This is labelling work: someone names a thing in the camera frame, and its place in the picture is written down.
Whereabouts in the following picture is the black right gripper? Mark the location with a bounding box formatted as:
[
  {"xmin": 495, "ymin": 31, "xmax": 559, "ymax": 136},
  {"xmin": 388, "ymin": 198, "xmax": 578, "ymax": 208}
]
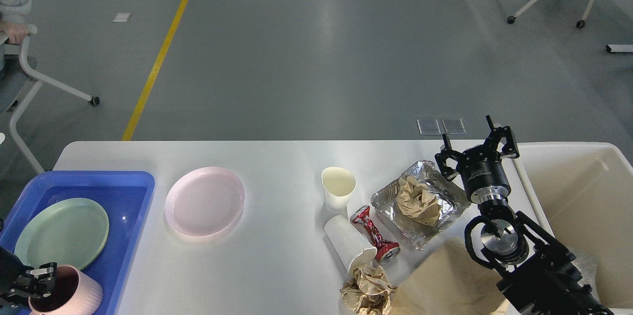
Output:
[{"xmin": 435, "ymin": 115, "xmax": 520, "ymax": 204}]

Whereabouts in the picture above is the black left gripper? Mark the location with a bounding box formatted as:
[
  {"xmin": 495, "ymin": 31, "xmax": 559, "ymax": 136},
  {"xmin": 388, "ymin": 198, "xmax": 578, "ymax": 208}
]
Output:
[{"xmin": 0, "ymin": 247, "xmax": 57, "ymax": 308}]

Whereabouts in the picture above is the pink ribbed mug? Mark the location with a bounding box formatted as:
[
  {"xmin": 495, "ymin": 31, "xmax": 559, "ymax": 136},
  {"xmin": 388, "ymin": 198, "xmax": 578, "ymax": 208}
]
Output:
[{"xmin": 29, "ymin": 265, "xmax": 103, "ymax": 315}]

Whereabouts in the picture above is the pink plate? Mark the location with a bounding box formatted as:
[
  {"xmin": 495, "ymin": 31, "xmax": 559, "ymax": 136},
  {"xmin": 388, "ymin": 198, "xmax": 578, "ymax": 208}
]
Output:
[{"xmin": 164, "ymin": 166, "xmax": 246, "ymax": 238}]

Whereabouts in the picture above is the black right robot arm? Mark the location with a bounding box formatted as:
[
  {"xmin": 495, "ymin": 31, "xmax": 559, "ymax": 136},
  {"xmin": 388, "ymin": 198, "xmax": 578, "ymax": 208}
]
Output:
[{"xmin": 435, "ymin": 115, "xmax": 611, "ymax": 315}]

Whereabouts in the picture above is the clear floor plate right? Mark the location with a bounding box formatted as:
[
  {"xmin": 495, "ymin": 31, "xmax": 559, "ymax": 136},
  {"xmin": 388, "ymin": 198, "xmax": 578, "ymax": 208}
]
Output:
[{"xmin": 442, "ymin": 118, "xmax": 466, "ymax": 135}]

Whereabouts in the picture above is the clear floor plate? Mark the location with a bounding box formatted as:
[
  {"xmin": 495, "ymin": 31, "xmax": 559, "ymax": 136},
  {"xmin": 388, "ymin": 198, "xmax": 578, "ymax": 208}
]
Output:
[
  {"xmin": 442, "ymin": 118, "xmax": 466, "ymax": 135},
  {"xmin": 416, "ymin": 118, "xmax": 442, "ymax": 135}
]

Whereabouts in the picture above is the light green plate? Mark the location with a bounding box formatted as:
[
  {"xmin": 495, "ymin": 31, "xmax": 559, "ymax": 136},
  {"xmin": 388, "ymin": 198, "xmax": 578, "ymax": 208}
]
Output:
[{"xmin": 14, "ymin": 198, "xmax": 109, "ymax": 270}]

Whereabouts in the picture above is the clear floor plate left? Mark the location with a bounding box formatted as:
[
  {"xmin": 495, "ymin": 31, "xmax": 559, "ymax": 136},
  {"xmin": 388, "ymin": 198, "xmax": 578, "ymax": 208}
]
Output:
[{"xmin": 416, "ymin": 118, "xmax": 442, "ymax": 135}]

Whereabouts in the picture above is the beige plastic bin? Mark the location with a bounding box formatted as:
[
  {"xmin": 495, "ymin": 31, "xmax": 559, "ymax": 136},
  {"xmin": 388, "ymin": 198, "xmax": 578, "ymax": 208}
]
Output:
[{"xmin": 514, "ymin": 142, "xmax": 633, "ymax": 315}]

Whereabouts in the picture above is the blue plastic tray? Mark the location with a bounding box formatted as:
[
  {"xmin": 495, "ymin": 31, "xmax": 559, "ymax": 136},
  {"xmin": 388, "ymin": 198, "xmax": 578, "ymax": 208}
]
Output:
[{"xmin": 1, "ymin": 171, "xmax": 155, "ymax": 315}]

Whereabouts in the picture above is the flat brown paper sheet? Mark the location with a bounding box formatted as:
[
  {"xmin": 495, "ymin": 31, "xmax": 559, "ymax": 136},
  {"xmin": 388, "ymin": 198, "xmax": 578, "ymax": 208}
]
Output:
[{"xmin": 390, "ymin": 237, "xmax": 509, "ymax": 315}]

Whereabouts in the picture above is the crushed red soda can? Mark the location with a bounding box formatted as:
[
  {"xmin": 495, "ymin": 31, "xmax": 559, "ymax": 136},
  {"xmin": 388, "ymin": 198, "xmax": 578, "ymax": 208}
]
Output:
[{"xmin": 350, "ymin": 204, "xmax": 402, "ymax": 263}]

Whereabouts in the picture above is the upright white paper cup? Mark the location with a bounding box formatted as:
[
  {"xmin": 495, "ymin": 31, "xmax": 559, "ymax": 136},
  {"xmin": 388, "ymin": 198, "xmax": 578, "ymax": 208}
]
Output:
[{"xmin": 321, "ymin": 166, "xmax": 357, "ymax": 211}]

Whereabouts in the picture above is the lying white paper cup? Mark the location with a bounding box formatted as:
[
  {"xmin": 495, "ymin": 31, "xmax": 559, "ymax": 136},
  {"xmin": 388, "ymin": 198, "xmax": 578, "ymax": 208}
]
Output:
[{"xmin": 324, "ymin": 215, "xmax": 377, "ymax": 275}]

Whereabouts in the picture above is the white bar base right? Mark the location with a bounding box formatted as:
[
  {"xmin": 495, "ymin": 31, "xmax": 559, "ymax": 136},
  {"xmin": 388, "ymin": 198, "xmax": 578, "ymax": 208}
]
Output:
[{"xmin": 605, "ymin": 44, "xmax": 633, "ymax": 53}]

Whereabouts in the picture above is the crumpled brown paper ball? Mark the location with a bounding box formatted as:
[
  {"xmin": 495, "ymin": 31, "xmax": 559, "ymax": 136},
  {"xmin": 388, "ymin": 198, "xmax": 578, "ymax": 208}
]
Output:
[{"xmin": 340, "ymin": 265, "xmax": 398, "ymax": 315}]

